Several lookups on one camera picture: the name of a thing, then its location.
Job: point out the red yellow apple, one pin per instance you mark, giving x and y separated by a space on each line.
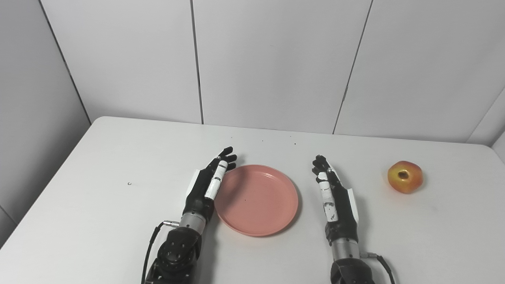
412 183

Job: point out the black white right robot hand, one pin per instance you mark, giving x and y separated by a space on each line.
345 217

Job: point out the pink round plate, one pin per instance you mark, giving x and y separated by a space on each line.
256 201

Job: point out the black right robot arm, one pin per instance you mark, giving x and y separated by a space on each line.
351 272

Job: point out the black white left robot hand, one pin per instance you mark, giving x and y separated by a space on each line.
197 193

